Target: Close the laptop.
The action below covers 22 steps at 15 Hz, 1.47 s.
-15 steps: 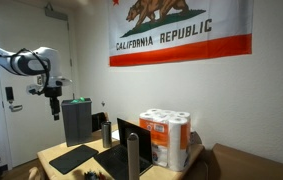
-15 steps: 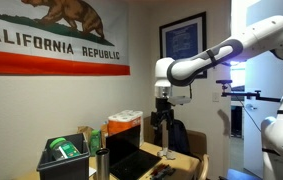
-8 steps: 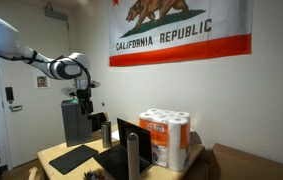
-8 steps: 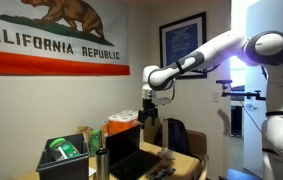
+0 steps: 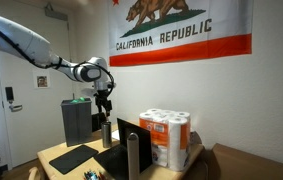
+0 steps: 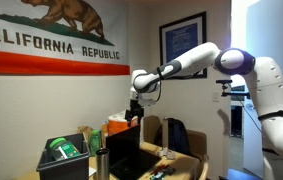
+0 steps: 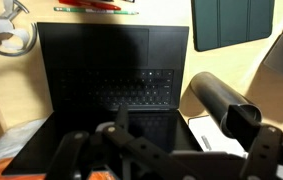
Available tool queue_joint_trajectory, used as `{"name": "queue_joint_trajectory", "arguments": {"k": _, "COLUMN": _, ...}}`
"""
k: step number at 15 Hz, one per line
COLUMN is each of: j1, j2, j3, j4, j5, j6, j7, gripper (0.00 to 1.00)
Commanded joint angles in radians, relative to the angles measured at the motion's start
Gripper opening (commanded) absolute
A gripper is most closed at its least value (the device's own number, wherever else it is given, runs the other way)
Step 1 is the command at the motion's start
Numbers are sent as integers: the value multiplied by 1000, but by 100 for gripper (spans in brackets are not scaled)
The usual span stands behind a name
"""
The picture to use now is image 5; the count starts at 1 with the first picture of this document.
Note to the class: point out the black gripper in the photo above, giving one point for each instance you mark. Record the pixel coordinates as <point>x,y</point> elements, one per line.
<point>103,100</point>

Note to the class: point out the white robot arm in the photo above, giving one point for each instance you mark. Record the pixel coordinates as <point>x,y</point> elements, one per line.
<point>31,43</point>

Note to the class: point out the stainless steel tumbler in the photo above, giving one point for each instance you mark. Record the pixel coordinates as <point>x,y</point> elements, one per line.
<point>106,135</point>

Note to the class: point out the white paper sheet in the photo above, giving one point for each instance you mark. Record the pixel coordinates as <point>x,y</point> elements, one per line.
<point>115,135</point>

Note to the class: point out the gray plastic bin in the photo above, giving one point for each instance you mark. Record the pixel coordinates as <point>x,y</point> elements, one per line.
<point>76,123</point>

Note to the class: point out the black mouse pad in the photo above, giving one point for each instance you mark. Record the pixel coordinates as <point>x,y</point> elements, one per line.
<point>72,159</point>

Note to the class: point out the red pen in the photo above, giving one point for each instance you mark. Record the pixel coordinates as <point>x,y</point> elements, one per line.
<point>101,175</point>

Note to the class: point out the small photo print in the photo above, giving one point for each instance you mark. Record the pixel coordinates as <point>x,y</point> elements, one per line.
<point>41,81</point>

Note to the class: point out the paper towel roll pack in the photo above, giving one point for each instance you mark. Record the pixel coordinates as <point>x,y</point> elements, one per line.
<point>167,140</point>

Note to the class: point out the white door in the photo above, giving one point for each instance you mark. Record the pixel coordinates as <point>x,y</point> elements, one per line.
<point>31,126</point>

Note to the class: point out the wooden chair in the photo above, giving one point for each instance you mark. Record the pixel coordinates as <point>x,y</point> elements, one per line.
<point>33,174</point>

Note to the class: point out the black door lock with lever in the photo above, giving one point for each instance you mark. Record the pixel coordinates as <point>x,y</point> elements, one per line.
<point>9,94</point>

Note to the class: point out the California Republic flag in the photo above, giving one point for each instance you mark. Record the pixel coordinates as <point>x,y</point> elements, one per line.
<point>181,50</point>

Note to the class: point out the gray door closer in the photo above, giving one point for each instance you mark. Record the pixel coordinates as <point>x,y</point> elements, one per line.
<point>56,14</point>

